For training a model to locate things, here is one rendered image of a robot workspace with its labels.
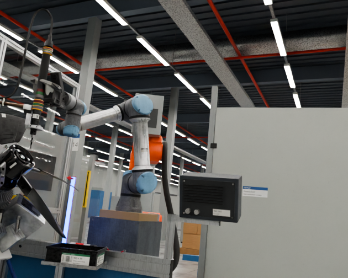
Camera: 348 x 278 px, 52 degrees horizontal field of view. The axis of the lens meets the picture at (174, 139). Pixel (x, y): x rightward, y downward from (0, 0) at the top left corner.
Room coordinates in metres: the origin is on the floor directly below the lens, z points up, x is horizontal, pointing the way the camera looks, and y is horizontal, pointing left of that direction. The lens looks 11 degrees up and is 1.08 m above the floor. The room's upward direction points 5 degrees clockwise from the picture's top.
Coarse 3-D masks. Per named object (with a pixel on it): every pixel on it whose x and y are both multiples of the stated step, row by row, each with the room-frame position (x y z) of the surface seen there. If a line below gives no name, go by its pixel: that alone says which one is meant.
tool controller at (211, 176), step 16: (192, 176) 1.56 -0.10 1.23; (208, 176) 1.55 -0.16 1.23; (224, 176) 1.56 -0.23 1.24; (240, 176) 1.57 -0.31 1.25; (192, 192) 1.57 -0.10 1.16; (208, 192) 1.54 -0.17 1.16; (224, 192) 1.52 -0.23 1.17; (240, 192) 1.57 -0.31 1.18; (192, 208) 1.59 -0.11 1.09; (208, 208) 1.56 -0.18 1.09; (224, 208) 1.54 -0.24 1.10; (240, 208) 1.60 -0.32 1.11
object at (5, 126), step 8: (0, 120) 1.53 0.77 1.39; (8, 120) 1.55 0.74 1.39; (16, 120) 1.58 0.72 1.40; (24, 120) 1.61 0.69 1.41; (0, 128) 1.50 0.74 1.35; (8, 128) 1.51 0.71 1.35; (16, 128) 1.53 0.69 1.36; (24, 128) 1.55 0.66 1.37; (0, 136) 1.47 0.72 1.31; (8, 136) 1.47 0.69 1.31; (16, 136) 1.49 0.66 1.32
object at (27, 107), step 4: (24, 104) 1.45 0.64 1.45; (24, 108) 1.45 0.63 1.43; (28, 108) 1.46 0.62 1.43; (24, 112) 1.45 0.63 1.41; (28, 112) 1.45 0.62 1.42; (28, 116) 1.46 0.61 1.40; (28, 120) 1.46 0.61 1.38; (28, 124) 1.46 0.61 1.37; (28, 128) 1.47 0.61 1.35; (32, 128) 1.46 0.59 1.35; (36, 128) 1.45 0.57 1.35; (40, 128) 1.47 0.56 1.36
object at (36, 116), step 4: (48, 36) 1.47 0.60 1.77; (48, 40) 1.46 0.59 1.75; (44, 44) 1.47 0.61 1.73; (48, 44) 1.46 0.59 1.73; (52, 44) 1.48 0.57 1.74; (36, 112) 1.46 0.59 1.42; (40, 112) 1.48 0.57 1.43; (32, 116) 1.47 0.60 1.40; (36, 116) 1.46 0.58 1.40; (40, 116) 1.49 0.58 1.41; (32, 120) 1.47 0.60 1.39; (36, 120) 1.47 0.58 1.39; (32, 124) 1.46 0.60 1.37; (36, 124) 1.47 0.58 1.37; (32, 132) 1.47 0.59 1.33
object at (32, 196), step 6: (30, 192) 1.40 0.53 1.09; (36, 192) 1.36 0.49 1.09; (30, 198) 1.43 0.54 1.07; (36, 198) 1.39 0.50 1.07; (36, 204) 1.43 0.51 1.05; (42, 204) 1.38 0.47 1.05; (42, 210) 1.43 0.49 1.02; (48, 210) 1.34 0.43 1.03; (48, 216) 1.42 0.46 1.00; (48, 222) 1.48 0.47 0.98; (54, 222) 1.40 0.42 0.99; (54, 228) 1.48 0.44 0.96; (60, 228) 1.34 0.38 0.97; (60, 234) 1.48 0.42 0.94
